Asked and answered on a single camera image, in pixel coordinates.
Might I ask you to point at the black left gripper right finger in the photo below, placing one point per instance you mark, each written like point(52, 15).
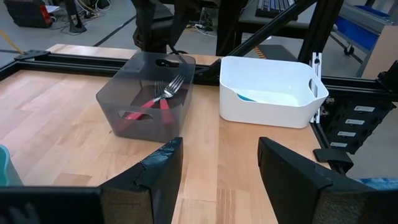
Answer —
point(295, 193)

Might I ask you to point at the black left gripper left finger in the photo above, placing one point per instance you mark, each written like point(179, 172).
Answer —
point(155, 186)

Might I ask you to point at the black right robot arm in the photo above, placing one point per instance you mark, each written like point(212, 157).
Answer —
point(155, 28)

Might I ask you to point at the grey translucent plastic bin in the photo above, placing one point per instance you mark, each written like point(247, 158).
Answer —
point(149, 130)

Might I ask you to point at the white plastic bin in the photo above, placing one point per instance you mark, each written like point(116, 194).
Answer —
point(264, 115)

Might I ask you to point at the black plate silver labels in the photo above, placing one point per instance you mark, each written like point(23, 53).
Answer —
point(373, 124)

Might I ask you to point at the black hazard striped platform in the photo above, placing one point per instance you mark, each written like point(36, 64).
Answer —
point(280, 53)

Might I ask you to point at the teal plastic bin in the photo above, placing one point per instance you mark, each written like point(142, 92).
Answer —
point(6, 168)

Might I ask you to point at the brown cardboard box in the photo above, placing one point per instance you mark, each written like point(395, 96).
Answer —
point(382, 53)

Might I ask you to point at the blue storage cabinet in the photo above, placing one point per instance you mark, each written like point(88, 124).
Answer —
point(357, 31)

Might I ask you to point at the black stand base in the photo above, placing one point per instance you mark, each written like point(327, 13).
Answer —
point(76, 28)

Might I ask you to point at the grey desk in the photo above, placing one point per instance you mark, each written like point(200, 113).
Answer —
point(248, 18)

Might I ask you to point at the black keyboard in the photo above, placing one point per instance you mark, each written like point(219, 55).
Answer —
point(273, 7)

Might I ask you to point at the black equipment case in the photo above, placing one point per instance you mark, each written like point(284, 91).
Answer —
point(25, 12)

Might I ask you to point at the silver slotted bracket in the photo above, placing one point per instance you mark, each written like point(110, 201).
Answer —
point(316, 62)

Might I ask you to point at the black aluminium table frame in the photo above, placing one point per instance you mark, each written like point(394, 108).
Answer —
point(77, 62)

